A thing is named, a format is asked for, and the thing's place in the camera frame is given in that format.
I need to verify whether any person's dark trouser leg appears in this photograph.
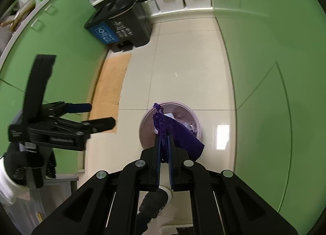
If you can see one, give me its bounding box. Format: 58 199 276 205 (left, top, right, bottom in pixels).
136 212 153 235

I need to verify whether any person's left hand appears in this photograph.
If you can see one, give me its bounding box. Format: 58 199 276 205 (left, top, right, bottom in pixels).
5 146 56 187

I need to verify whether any person's right shoe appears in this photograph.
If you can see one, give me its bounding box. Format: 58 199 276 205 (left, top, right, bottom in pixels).
159 223 194 235

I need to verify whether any green cabinet with handles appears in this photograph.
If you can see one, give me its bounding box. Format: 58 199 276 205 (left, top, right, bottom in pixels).
0 0 107 174

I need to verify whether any black pedal bin blue label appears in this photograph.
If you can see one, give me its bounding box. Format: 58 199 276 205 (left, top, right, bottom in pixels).
84 0 153 53

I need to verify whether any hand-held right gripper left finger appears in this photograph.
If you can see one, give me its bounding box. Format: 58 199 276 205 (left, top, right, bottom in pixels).
31 134 162 235

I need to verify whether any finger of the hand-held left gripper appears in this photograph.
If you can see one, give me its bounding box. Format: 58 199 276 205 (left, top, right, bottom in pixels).
55 117 116 134
42 102 93 118

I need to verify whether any tan elongated object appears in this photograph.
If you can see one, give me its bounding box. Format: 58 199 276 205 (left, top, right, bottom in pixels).
9 0 36 31

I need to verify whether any orange floor mat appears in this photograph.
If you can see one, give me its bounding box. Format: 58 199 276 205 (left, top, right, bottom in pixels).
90 53 132 133

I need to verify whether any pink round waste bin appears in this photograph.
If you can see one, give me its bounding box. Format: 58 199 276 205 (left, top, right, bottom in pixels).
140 101 203 149

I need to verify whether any person's shoe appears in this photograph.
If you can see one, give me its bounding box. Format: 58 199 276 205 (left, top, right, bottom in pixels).
139 189 174 219
159 223 194 235

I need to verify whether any person's left shoe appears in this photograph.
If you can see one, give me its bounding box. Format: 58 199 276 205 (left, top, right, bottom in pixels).
139 189 174 219

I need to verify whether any person's left forearm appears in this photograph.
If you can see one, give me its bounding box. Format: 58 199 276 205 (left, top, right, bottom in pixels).
0 160 30 206

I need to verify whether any white storage box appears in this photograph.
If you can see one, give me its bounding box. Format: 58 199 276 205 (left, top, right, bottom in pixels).
145 0 160 14
155 0 184 12
183 0 212 9

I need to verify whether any green glossy cabinet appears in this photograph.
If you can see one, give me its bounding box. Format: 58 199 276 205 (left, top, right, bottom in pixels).
211 0 326 215

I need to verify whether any purple cloth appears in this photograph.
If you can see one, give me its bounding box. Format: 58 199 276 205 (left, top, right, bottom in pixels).
152 102 205 164

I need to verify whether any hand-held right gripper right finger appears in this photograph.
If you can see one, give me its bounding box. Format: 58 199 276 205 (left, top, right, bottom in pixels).
167 134 298 235

